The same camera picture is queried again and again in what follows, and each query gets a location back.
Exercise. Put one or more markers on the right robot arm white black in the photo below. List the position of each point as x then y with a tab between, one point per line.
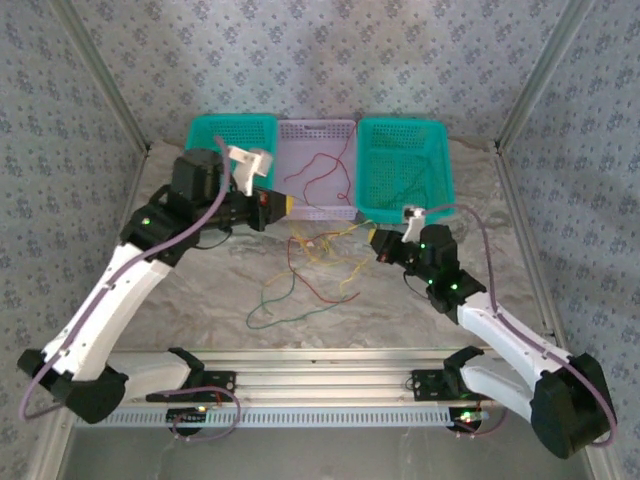
505	330

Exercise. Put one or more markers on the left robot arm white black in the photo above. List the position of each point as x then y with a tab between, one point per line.
115	300

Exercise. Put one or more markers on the lilac plastic basket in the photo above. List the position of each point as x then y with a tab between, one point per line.
295	147

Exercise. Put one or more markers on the marble pattern table sheet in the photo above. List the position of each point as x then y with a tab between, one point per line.
380	320

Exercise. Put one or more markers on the teal plastic basket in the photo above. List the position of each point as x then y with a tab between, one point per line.
390	150
245	131

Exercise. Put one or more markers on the black controller board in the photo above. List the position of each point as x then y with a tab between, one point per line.
185	416
465	419

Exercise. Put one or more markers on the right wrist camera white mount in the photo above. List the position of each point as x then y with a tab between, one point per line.
416	225

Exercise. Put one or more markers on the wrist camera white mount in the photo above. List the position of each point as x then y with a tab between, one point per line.
250	165
416	225

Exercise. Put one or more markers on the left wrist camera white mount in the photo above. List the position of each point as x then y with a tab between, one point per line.
250	165

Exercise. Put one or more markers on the aluminium side rail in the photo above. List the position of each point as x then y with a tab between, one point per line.
129	205
516	200

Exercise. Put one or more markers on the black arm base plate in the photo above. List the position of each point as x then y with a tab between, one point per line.
225	382
425	385

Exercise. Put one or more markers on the aluminium frame post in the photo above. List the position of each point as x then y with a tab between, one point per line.
541	75
103	75

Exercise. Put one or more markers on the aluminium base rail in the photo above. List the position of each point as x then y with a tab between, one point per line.
325	380

